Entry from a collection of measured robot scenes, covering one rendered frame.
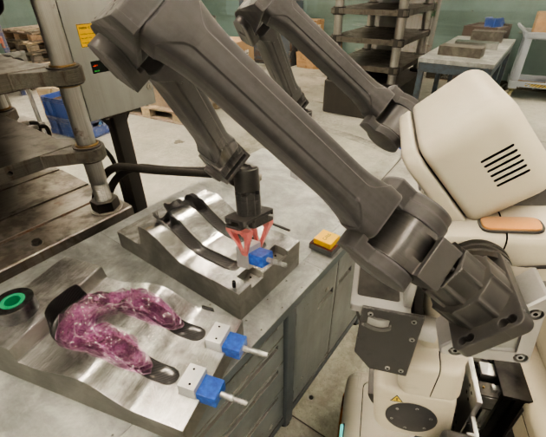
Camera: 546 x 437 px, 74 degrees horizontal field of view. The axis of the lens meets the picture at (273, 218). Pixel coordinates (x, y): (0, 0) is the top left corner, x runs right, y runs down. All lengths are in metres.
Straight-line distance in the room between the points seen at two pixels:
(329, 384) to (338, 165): 1.48
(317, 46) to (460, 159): 0.39
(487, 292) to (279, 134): 0.28
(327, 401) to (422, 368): 0.99
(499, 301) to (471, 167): 0.17
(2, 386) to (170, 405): 0.39
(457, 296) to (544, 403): 0.52
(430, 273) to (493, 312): 0.08
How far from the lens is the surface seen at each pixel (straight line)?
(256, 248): 0.87
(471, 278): 0.46
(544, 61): 7.08
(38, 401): 0.95
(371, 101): 0.81
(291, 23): 0.79
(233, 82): 0.36
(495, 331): 0.47
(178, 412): 0.77
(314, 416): 1.71
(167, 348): 0.85
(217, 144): 0.66
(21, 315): 0.94
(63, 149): 1.41
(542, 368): 1.02
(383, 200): 0.42
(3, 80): 1.33
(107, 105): 1.54
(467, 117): 0.53
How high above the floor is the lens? 1.51
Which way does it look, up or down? 34 degrees down
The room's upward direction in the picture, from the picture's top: 1 degrees counter-clockwise
